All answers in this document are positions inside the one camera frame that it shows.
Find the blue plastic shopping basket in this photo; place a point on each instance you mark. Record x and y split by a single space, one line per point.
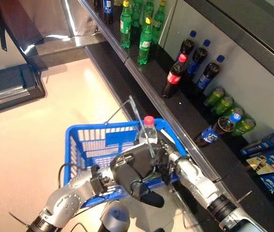
91 135

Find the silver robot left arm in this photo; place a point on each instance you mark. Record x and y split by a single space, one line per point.
66 203

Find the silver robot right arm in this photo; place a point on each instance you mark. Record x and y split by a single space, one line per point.
200 183

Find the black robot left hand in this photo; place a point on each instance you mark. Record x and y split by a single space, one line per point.
132 166

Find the dark reflective floor step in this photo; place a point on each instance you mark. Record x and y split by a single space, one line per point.
66 50

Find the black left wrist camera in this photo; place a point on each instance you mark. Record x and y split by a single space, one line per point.
95 178

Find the narrow blue cookie box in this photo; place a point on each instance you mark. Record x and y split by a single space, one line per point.
258 146

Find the pepsi cola bottle blue cap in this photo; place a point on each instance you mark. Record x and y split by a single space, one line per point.
209 136
198 56
186 47
108 9
209 72

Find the small water bottle red cap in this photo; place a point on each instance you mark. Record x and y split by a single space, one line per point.
151 131

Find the black gondola base deck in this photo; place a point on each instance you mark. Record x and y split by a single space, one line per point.
6 82

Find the dark shelf board clear rail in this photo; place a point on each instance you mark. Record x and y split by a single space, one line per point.
187 108
134 52
243 188
248 24

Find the cola bottle red label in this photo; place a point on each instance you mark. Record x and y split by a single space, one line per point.
174 77

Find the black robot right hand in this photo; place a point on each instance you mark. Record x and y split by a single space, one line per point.
164 152

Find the black shelf base deck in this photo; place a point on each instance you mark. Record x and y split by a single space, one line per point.
108 67

